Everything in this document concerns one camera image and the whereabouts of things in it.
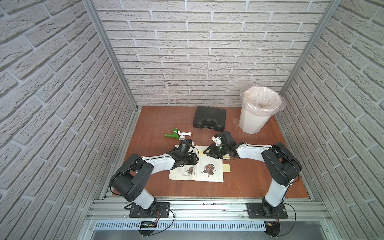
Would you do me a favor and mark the illustrated comic book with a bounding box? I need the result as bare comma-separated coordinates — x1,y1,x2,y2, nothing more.
169,146,224,183

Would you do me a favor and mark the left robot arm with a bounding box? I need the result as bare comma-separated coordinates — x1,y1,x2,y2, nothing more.
109,141,200,210

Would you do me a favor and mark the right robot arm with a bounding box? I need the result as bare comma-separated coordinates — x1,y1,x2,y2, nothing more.
204,131,302,208

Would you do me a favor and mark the green white toy faucet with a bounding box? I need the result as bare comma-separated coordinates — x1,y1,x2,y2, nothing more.
164,128,193,141

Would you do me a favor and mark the white trash bin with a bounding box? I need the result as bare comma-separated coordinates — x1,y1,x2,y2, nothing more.
239,107,270,135

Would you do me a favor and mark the black plastic tool case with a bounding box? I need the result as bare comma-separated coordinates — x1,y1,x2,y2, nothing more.
193,106,227,132

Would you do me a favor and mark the small green circuit board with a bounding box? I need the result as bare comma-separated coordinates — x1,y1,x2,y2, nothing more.
140,221,158,230

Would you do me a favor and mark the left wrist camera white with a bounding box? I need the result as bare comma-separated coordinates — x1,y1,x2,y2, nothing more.
184,139,193,145

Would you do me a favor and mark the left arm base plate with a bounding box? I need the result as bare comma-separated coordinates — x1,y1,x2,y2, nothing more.
129,202,171,218

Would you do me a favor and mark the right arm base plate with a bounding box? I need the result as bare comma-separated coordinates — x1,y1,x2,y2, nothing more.
246,203,288,219

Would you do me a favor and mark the aluminium frame rail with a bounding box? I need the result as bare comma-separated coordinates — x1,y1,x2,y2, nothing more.
86,196,331,222

